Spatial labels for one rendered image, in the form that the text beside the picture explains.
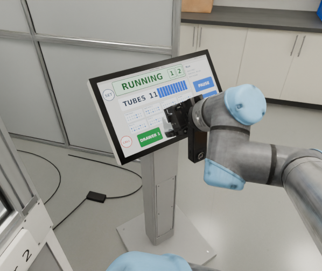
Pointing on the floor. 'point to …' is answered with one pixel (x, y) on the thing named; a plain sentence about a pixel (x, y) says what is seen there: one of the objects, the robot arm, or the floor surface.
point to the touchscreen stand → (163, 214)
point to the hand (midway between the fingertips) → (169, 133)
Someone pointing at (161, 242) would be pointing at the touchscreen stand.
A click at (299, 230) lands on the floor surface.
